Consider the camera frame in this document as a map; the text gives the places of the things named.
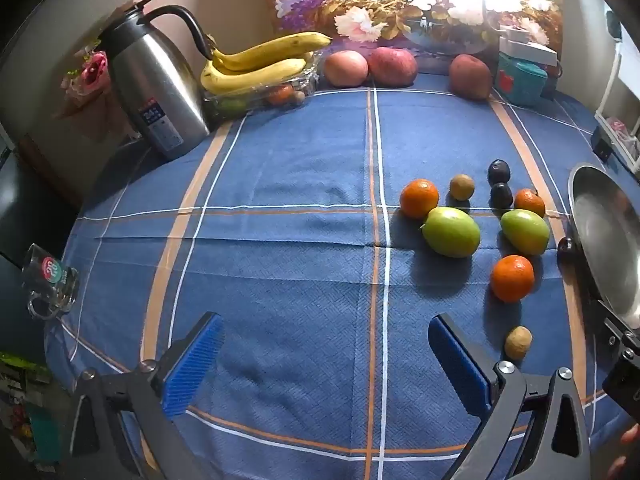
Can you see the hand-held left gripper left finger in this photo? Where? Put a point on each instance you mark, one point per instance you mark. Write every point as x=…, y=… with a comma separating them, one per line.
x=195, y=365

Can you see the small orange in tray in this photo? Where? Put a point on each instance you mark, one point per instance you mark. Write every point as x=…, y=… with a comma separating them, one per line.
x=280, y=94

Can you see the glass mug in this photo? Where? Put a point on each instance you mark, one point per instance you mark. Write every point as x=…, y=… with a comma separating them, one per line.
x=50, y=280

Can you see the small mandarin orange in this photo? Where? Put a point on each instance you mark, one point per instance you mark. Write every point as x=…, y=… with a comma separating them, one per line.
x=530, y=203

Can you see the blue plaid tablecloth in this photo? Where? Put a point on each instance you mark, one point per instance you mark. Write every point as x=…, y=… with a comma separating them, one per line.
x=300, y=260

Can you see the clear plastic tray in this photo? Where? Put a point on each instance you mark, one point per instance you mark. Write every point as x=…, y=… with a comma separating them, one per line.
x=306, y=80

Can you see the white rack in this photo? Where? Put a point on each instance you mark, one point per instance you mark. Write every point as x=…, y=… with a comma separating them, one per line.
x=612, y=85

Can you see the pink plastic bag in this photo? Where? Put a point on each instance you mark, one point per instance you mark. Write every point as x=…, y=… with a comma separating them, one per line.
x=625, y=135

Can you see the black power adapter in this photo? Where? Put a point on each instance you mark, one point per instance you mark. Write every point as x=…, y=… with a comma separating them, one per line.
x=601, y=144

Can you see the floral painting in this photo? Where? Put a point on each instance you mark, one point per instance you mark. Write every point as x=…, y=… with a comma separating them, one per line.
x=380, y=10

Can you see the person's right hand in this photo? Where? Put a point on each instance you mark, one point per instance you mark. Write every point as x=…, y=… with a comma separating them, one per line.
x=631, y=435

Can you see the pink apple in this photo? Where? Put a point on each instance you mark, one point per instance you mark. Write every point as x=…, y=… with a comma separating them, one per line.
x=346, y=68

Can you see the teal box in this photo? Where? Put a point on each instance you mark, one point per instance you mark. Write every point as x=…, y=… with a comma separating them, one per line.
x=521, y=82

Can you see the pink flower decoration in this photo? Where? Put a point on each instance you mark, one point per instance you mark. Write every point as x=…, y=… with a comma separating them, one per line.
x=90, y=72

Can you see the dark red apple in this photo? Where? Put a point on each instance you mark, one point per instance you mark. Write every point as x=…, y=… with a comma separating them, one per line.
x=470, y=77

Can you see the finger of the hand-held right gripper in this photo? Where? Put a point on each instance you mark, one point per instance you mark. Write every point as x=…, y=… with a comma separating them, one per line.
x=625, y=375

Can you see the stainless steel thermos jug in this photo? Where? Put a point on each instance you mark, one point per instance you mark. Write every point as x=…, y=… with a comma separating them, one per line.
x=150, y=90

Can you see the yellow banana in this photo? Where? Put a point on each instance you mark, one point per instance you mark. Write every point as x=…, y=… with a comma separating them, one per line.
x=250, y=80
x=270, y=50

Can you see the dark purple plum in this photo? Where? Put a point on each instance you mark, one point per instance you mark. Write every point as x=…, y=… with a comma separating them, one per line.
x=565, y=248
x=501, y=195
x=498, y=171

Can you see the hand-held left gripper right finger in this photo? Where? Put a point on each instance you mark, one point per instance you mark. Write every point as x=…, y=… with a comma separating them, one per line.
x=457, y=365

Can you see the small brown kiwi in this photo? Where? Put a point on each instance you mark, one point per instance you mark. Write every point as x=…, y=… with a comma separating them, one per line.
x=518, y=343

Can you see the stainless steel bowl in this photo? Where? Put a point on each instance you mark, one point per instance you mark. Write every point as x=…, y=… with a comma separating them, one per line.
x=605, y=240

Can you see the green apple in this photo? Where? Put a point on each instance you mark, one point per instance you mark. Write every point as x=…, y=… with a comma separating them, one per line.
x=450, y=232
x=525, y=231

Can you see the colourful packaging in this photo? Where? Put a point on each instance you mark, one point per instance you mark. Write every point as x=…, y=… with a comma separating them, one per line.
x=30, y=425

